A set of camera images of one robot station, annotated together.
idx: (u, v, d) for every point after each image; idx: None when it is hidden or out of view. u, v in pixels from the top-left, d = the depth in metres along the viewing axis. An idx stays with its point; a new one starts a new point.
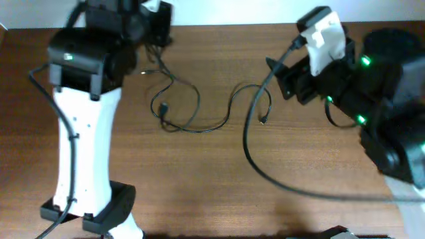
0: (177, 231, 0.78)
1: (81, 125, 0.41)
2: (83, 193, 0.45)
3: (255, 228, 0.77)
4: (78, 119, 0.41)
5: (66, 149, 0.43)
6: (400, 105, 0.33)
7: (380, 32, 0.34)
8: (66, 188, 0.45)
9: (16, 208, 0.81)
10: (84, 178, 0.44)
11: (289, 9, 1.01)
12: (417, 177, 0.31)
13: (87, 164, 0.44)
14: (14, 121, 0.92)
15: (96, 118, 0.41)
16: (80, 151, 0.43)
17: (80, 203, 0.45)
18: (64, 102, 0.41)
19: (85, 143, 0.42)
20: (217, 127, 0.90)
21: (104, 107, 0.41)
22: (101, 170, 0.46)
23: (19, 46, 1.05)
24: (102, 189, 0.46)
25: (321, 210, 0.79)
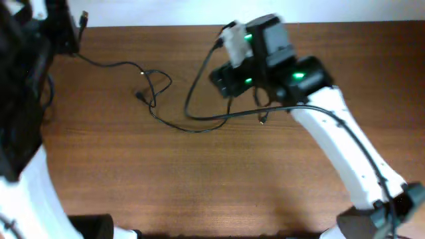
0: (177, 231, 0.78)
1: (13, 213, 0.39)
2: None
3: (255, 228, 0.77)
4: (6, 209, 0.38)
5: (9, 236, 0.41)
6: (279, 60, 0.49)
7: (255, 18, 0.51)
8: None
9: None
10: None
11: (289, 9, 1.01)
12: (297, 97, 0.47)
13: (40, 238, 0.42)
14: None
15: (28, 199, 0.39)
16: (26, 231, 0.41)
17: None
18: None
19: (29, 224, 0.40)
20: (216, 127, 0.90)
21: (27, 186, 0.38)
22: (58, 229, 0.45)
23: None
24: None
25: (321, 209, 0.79)
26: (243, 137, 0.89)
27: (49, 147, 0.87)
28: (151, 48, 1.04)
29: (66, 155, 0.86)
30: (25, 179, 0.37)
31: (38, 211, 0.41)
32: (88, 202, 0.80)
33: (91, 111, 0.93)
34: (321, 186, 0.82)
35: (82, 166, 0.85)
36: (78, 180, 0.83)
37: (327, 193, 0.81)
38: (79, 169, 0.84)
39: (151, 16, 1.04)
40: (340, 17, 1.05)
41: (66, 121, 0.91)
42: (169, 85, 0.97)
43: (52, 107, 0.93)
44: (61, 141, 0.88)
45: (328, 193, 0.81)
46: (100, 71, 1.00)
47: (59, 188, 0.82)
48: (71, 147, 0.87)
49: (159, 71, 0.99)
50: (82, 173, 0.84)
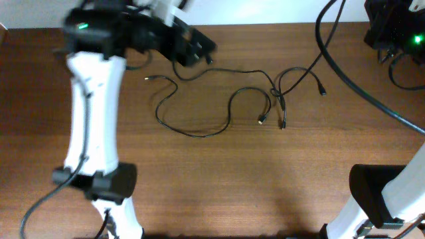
0: (176, 231, 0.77)
1: (97, 81, 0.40)
2: (94, 149, 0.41)
3: (254, 228, 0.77)
4: (93, 74, 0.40)
5: (80, 106, 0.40)
6: (384, 44, 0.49)
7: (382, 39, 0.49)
8: (78, 153, 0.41)
9: (15, 207, 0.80)
10: (95, 134, 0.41)
11: (289, 8, 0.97)
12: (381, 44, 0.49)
13: (97, 121, 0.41)
14: (15, 119, 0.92)
15: (106, 72, 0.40)
16: (95, 107, 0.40)
17: (95, 160, 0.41)
18: (82, 64, 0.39)
19: (101, 101, 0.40)
20: (220, 129, 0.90)
21: (111, 72, 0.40)
22: (109, 129, 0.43)
23: (19, 47, 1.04)
24: (103, 141, 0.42)
25: (322, 210, 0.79)
26: (242, 136, 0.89)
27: (50, 147, 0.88)
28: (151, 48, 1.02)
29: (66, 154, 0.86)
30: (111, 64, 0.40)
31: (109, 99, 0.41)
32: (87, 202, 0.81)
33: None
34: (321, 186, 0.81)
35: None
36: None
37: (327, 193, 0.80)
38: None
39: None
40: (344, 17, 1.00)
41: (67, 121, 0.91)
42: (174, 91, 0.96)
43: (54, 108, 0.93)
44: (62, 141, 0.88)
45: (329, 194, 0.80)
46: None
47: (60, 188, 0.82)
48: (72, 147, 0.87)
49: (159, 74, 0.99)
50: None
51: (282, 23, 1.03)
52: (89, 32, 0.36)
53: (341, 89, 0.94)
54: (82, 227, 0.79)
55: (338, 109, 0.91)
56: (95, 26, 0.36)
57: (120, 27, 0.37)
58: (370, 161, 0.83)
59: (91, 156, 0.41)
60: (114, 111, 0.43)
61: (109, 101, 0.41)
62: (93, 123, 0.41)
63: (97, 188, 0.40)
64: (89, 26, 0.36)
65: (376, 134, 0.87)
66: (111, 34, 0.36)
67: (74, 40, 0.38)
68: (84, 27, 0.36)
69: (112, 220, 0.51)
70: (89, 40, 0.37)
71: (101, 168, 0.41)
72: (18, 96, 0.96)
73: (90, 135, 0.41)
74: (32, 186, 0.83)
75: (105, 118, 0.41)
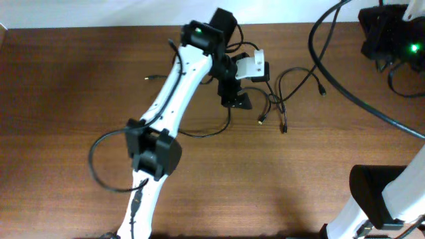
0: (177, 231, 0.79)
1: (189, 66, 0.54)
2: (169, 113, 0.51)
3: (254, 228, 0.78)
4: (190, 61, 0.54)
5: (171, 80, 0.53)
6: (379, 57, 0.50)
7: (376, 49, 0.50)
8: (156, 110, 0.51)
9: (20, 207, 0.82)
10: (174, 102, 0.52)
11: (293, 8, 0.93)
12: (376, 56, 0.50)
13: (177, 94, 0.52)
14: (16, 121, 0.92)
15: (202, 64, 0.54)
16: (182, 84, 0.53)
17: (167, 120, 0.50)
18: (188, 53, 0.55)
19: (188, 81, 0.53)
20: (221, 130, 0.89)
21: (205, 64, 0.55)
22: (184, 104, 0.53)
23: (17, 46, 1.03)
24: (174, 111, 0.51)
25: (321, 210, 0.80)
26: (243, 137, 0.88)
27: (51, 148, 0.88)
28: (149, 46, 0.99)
29: (67, 155, 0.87)
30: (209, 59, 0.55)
31: (193, 82, 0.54)
32: (89, 202, 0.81)
33: (91, 111, 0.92)
34: (321, 186, 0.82)
35: (83, 166, 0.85)
36: (80, 180, 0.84)
37: (327, 193, 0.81)
38: (80, 170, 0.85)
39: (147, 17, 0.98)
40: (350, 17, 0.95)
41: (67, 122, 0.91)
42: None
43: (54, 109, 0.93)
44: (62, 141, 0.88)
45: (328, 194, 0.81)
46: (98, 71, 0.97)
47: (62, 188, 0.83)
48: (72, 148, 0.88)
49: (157, 73, 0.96)
50: (83, 173, 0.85)
51: (284, 22, 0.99)
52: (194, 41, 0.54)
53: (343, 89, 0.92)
54: (82, 227, 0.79)
55: (339, 109, 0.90)
56: (206, 35, 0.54)
57: (214, 44, 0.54)
58: (370, 162, 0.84)
59: (165, 117, 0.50)
60: (190, 92, 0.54)
61: (192, 85, 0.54)
62: (177, 93, 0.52)
63: (160, 145, 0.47)
64: (202, 36, 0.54)
65: (376, 135, 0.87)
66: (207, 44, 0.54)
67: (186, 39, 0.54)
68: (198, 34, 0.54)
69: (141, 196, 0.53)
70: (198, 40, 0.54)
71: (168, 129, 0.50)
72: (18, 97, 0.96)
73: (170, 102, 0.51)
74: (35, 187, 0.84)
75: (186, 95, 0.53)
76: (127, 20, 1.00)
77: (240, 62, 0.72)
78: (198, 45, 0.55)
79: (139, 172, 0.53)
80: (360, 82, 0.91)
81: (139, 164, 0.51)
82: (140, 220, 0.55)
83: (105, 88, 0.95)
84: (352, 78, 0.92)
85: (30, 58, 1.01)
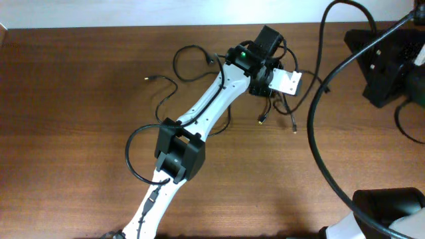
0: (178, 230, 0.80)
1: (230, 81, 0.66)
2: (203, 119, 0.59)
3: (254, 228, 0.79)
4: (233, 78, 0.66)
5: (212, 90, 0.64)
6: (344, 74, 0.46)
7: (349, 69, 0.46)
8: (195, 113, 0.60)
9: (20, 208, 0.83)
10: (212, 110, 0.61)
11: (292, 8, 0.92)
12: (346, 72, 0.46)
13: (212, 105, 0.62)
14: (16, 121, 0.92)
15: (240, 83, 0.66)
16: (222, 95, 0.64)
17: (202, 123, 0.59)
18: (231, 72, 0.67)
19: (227, 94, 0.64)
20: (222, 130, 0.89)
21: (241, 83, 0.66)
22: (214, 115, 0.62)
23: (17, 46, 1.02)
24: (208, 120, 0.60)
25: (321, 210, 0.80)
26: (243, 137, 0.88)
27: (52, 148, 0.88)
28: (149, 46, 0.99)
29: (68, 155, 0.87)
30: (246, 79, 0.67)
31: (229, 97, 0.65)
32: (89, 202, 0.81)
33: (91, 112, 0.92)
34: (321, 186, 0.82)
35: (83, 166, 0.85)
36: (80, 180, 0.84)
37: (327, 193, 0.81)
38: (80, 170, 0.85)
39: (145, 17, 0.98)
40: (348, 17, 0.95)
41: (68, 123, 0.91)
42: (174, 91, 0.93)
43: (54, 109, 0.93)
44: (63, 142, 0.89)
45: (329, 194, 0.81)
46: (98, 72, 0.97)
47: (62, 188, 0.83)
48: (72, 148, 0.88)
49: (157, 74, 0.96)
50: (83, 174, 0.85)
51: (285, 22, 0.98)
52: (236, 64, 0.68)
53: (344, 89, 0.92)
54: (82, 227, 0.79)
55: (340, 109, 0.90)
56: (248, 58, 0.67)
57: (254, 68, 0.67)
58: (370, 162, 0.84)
59: (200, 122, 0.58)
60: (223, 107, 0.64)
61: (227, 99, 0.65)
62: (216, 103, 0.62)
63: (189, 149, 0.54)
64: (244, 60, 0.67)
65: (376, 134, 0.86)
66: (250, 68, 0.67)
67: (232, 60, 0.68)
68: (242, 58, 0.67)
69: (157, 197, 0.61)
70: (240, 64, 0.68)
71: (200, 133, 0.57)
72: (18, 97, 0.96)
73: (206, 111, 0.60)
74: (35, 188, 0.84)
75: (222, 106, 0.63)
76: (127, 20, 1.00)
77: (277, 71, 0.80)
78: (240, 66, 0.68)
79: (161, 173, 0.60)
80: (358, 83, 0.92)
81: (161, 164, 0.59)
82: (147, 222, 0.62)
83: (105, 88, 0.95)
84: (351, 78, 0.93)
85: (30, 59, 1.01)
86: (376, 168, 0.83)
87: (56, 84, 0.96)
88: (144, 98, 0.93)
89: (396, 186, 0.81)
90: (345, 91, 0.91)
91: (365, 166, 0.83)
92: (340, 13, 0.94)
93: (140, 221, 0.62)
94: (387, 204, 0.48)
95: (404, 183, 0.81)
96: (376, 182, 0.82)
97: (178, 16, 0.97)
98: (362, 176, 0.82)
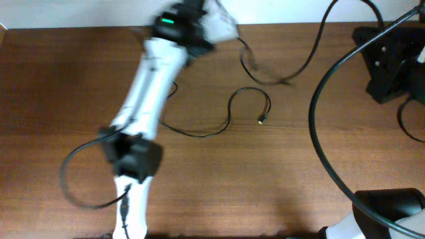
0: (177, 230, 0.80)
1: (156, 60, 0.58)
2: (142, 115, 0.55)
3: (254, 228, 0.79)
4: (161, 56, 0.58)
5: (143, 77, 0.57)
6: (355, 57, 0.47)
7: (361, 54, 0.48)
8: (132, 109, 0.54)
9: (19, 208, 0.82)
10: (149, 102, 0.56)
11: (291, 8, 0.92)
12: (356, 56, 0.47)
13: (153, 94, 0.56)
14: (14, 121, 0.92)
15: (172, 59, 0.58)
16: (155, 81, 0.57)
17: (143, 119, 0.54)
18: (157, 47, 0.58)
19: (159, 78, 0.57)
20: (222, 129, 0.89)
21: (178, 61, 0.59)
22: (157, 105, 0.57)
23: (18, 46, 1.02)
24: (154, 113, 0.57)
25: (321, 210, 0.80)
26: (242, 136, 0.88)
27: (51, 148, 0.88)
28: None
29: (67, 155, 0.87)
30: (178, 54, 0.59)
31: (163, 81, 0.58)
32: (88, 202, 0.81)
33: (91, 112, 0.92)
34: (321, 186, 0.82)
35: (82, 166, 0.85)
36: (80, 180, 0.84)
37: (327, 193, 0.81)
38: (80, 170, 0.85)
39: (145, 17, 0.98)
40: (347, 17, 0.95)
41: (67, 122, 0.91)
42: (174, 92, 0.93)
43: (54, 109, 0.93)
44: (62, 142, 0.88)
45: (328, 194, 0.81)
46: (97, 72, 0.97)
47: (61, 188, 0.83)
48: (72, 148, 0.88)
49: None
50: (83, 174, 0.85)
51: (283, 23, 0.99)
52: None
53: (343, 89, 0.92)
54: (82, 227, 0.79)
55: (339, 108, 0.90)
56: (174, 26, 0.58)
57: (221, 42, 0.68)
58: (370, 161, 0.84)
59: (138, 119, 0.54)
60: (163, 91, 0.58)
61: (163, 84, 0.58)
62: (153, 90, 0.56)
63: (136, 149, 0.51)
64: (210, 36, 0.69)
65: (376, 134, 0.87)
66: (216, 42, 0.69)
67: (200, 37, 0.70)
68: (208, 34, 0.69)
69: (128, 201, 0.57)
70: (166, 34, 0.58)
71: (143, 131, 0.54)
72: (17, 97, 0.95)
73: (144, 103, 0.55)
74: (34, 188, 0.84)
75: (157, 95, 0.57)
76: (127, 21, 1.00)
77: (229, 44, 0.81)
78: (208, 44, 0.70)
79: (121, 179, 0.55)
80: (358, 83, 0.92)
81: (119, 170, 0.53)
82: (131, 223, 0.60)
83: (105, 89, 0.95)
84: (350, 78, 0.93)
85: (30, 59, 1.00)
86: (375, 168, 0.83)
87: (56, 84, 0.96)
88: None
89: (396, 186, 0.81)
90: (344, 91, 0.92)
91: (365, 166, 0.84)
92: (339, 13, 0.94)
93: (123, 227, 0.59)
94: (390, 208, 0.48)
95: (404, 182, 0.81)
96: (376, 182, 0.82)
97: None
98: (362, 176, 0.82)
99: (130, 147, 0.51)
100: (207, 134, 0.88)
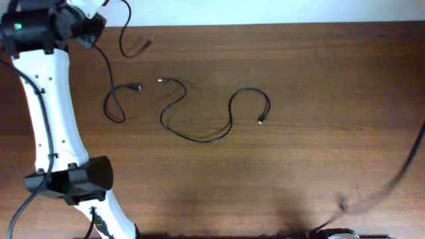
0: (178, 230, 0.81)
1: (43, 79, 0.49)
2: (61, 145, 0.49)
3: (254, 229, 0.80)
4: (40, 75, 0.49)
5: (34, 104, 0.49)
6: None
7: None
8: (47, 144, 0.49)
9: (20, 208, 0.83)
10: (58, 130, 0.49)
11: (292, 8, 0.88)
12: None
13: (58, 118, 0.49)
14: (12, 122, 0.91)
15: (53, 70, 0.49)
16: (50, 104, 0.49)
17: (63, 151, 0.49)
18: (24, 66, 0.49)
19: (52, 97, 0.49)
20: (224, 134, 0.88)
21: (55, 72, 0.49)
22: (71, 125, 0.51)
23: None
24: (73, 135, 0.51)
25: (321, 210, 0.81)
26: (243, 137, 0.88)
27: None
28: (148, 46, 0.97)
29: None
30: (53, 58, 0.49)
31: (61, 100, 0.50)
32: None
33: (91, 113, 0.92)
34: (321, 186, 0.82)
35: None
36: None
37: (327, 193, 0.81)
38: None
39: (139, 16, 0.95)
40: (350, 17, 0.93)
41: None
42: (178, 95, 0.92)
43: None
44: None
45: (328, 194, 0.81)
46: (94, 70, 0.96)
47: None
48: None
49: (157, 73, 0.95)
50: None
51: (283, 22, 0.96)
52: (61, 44, 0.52)
53: (344, 89, 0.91)
54: (82, 227, 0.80)
55: (340, 108, 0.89)
56: (29, 24, 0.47)
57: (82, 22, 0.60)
58: (371, 162, 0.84)
59: (58, 153, 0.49)
60: (67, 112, 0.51)
61: (61, 99, 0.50)
62: (52, 117, 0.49)
63: (76, 180, 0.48)
64: None
65: (376, 134, 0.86)
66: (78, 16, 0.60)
67: None
68: None
69: (101, 220, 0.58)
70: (29, 38, 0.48)
71: (70, 161, 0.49)
72: (11, 98, 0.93)
73: (55, 131, 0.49)
74: None
75: (62, 115, 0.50)
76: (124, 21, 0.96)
77: None
78: None
79: (82, 205, 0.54)
80: (360, 83, 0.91)
81: (74, 200, 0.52)
82: (117, 233, 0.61)
83: (104, 88, 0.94)
84: (351, 78, 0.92)
85: None
86: (376, 168, 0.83)
87: None
88: (143, 99, 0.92)
89: (394, 187, 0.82)
90: (346, 91, 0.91)
91: (365, 166, 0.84)
92: (339, 13, 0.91)
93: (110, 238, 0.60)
94: None
95: (404, 183, 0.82)
96: (375, 182, 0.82)
97: (175, 18, 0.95)
98: (362, 176, 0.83)
99: (69, 182, 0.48)
100: (210, 139, 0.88)
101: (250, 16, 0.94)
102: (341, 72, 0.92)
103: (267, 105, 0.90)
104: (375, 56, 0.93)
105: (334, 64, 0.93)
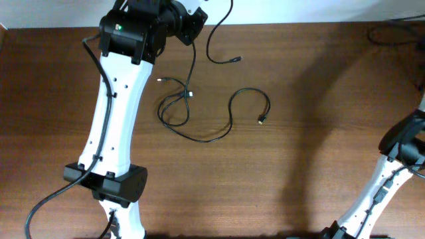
0: (178, 230, 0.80)
1: (119, 84, 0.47)
2: (109, 152, 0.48)
3: (255, 228, 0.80)
4: (119, 79, 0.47)
5: (102, 104, 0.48)
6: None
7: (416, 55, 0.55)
8: (97, 145, 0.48)
9: (21, 208, 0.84)
10: (113, 137, 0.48)
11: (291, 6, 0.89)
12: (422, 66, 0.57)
13: (118, 126, 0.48)
14: (14, 122, 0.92)
15: (133, 79, 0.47)
16: (115, 110, 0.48)
17: (108, 158, 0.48)
18: (109, 64, 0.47)
19: (120, 105, 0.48)
20: (223, 134, 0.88)
21: (135, 81, 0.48)
22: (126, 134, 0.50)
23: (18, 46, 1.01)
24: (124, 145, 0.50)
25: (322, 210, 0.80)
26: (243, 137, 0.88)
27: (52, 148, 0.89)
28: None
29: (68, 155, 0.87)
30: (139, 69, 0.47)
31: (127, 109, 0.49)
32: (89, 202, 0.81)
33: (91, 113, 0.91)
34: (321, 186, 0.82)
35: None
36: None
37: (327, 193, 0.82)
38: None
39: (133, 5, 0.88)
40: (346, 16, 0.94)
41: (67, 123, 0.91)
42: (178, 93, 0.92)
43: (54, 110, 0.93)
44: (64, 143, 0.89)
45: (328, 194, 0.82)
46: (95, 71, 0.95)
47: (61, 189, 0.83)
48: (74, 150, 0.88)
49: (157, 73, 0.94)
50: None
51: (283, 22, 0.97)
52: (149, 54, 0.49)
53: (343, 89, 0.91)
54: (82, 227, 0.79)
55: (340, 109, 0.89)
56: (129, 30, 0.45)
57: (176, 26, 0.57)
58: (370, 162, 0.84)
59: (104, 159, 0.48)
60: (128, 121, 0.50)
61: (128, 109, 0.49)
62: (113, 123, 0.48)
63: (111, 190, 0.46)
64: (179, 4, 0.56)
65: (376, 134, 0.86)
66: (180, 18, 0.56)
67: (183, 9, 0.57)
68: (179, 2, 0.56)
69: (117, 221, 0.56)
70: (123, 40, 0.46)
71: (111, 170, 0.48)
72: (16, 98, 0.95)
73: (108, 136, 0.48)
74: (36, 188, 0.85)
75: (123, 125, 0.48)
76: None
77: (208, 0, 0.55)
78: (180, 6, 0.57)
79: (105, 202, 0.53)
80: (360, 83, 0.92)
81: (100, 197, 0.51)
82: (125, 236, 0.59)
83: None
84: (351, 78, 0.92)
85: (29, 58, 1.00)
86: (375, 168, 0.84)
87: (56, 85, 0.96)
88: (144, 98, 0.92)
89: None
90: (346, 91, 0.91)
91: (365, 166, 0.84)
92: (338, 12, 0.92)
93: None
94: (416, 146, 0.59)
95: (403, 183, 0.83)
96: None
97: None
98: (362, 176, 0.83)
99: (101, 187, 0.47)
100: (211, 139, 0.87)
101: (248, 16, 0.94)
102: (341, 72, 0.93)
103: (267, 103, 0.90)
104: (374, 58, 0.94)
105: (334, 64, 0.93)
